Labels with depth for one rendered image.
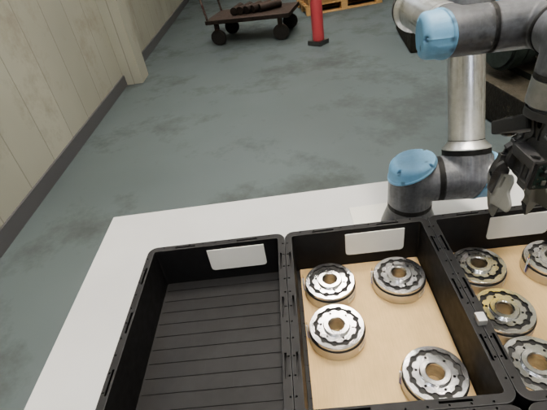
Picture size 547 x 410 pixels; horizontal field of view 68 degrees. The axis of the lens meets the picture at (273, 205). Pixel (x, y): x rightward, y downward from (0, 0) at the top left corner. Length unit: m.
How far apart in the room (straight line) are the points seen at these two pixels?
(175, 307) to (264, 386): 0.28
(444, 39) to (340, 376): 0.57
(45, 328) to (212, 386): 1.64
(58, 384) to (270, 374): 0.53
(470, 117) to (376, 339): 0.59
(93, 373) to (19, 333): 1.36
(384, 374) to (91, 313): 0.77
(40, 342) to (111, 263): 1.04
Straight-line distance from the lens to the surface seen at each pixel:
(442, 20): 0.72
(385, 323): 0.84
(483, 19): 0.73
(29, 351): 2.31
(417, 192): 1.09
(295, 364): 0.67
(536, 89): 0.71
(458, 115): 1.11
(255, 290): 0.91
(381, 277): 0.87
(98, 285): 1.29
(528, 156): 0.73
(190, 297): 0.94
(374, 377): 0.77
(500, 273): 0.92
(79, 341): 1.17
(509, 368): 0.70
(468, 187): 1.12
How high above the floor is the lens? 1.50
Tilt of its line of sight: 36 degrees down
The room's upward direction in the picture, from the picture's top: 10 degrees counter-clockwise
